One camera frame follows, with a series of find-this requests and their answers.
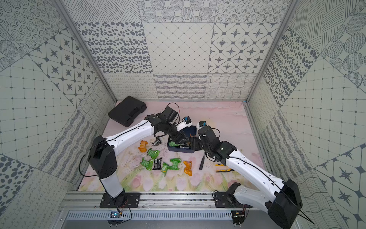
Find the orange cookie packet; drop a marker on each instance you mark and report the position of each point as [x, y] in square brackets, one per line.
[188, 168]
[142, 148]

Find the black plastic tool case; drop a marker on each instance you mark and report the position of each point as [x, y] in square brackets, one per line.
[127, 110]

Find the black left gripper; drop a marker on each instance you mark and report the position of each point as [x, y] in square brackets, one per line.
[177, 136]

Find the dark blue storage box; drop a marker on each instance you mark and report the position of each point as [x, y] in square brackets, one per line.
[189, 144]

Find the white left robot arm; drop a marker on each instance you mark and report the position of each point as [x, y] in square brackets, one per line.
[102, 156]

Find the light green cookie packet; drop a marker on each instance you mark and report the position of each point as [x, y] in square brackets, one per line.
[165, 168]

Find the black handled hammer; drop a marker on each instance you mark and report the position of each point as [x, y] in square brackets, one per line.
[202, 162]

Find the yellow black pliers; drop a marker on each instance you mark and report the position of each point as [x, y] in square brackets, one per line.
[220, 168]

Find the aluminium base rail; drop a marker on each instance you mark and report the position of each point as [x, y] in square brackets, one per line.
[161, 200]

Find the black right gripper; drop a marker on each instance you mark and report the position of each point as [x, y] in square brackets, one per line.
[196, 140]

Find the dark cookie packet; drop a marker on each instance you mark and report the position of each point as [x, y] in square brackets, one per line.
[156, 142]

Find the black cookie packet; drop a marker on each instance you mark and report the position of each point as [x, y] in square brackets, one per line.
[157, 164]

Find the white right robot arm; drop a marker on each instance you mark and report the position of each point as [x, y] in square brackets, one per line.
[279, 199]

